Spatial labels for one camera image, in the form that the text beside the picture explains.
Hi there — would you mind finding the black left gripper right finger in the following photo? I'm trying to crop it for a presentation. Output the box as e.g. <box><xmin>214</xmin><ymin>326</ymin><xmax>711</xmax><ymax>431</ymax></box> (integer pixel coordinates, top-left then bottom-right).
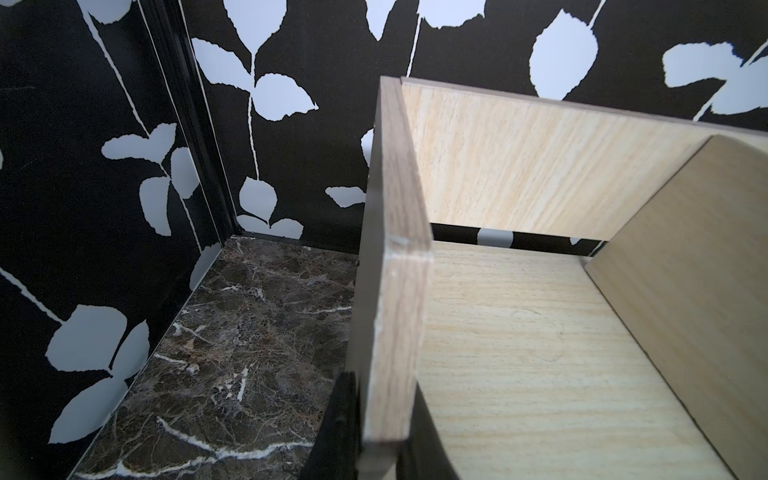
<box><xmin>396</xmin><ymin>385</ymin><xmax>459</xmax><ymax>480</ymax></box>

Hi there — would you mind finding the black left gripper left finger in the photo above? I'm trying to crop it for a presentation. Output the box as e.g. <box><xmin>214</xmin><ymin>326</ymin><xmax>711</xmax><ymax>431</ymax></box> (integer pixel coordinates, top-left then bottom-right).
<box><xmin>299</xmin><ymin>372</ymin><xmax>360</xmax><ymax>480</ymax></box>

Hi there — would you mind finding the light wooden bookshelf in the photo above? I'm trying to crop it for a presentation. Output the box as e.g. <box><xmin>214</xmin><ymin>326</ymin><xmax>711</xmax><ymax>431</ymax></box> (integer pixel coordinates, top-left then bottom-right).
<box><xmin>346</xmin><ymin>77</ymin><xmax>767</xmax><ymax>479</ymax></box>

